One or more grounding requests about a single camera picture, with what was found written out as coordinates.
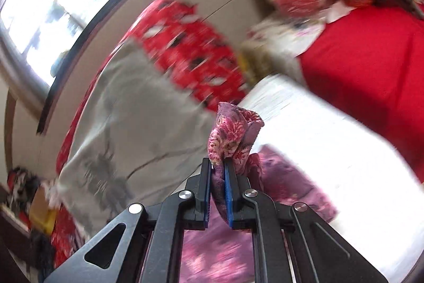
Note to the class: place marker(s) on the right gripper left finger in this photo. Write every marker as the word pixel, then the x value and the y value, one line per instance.
pixel 188 209

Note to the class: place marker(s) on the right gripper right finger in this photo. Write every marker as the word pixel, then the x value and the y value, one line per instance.
pixel 252 210

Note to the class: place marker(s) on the pile of clothes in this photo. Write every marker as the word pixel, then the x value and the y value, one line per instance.
pixel 22 186

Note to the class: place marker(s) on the grey floral pillow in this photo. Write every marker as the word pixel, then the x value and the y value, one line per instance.
pixel 137 139

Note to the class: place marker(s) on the white quilted mattress cover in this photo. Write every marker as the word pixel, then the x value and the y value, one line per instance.
pixel 377 195

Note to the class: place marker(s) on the yellow cardboard box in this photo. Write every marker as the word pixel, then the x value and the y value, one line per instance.
pixel 41 216

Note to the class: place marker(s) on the red patterned quilt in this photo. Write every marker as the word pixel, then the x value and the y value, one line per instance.
pixel 192 55

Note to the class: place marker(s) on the red cloth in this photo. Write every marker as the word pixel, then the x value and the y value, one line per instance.
pixel 369 64

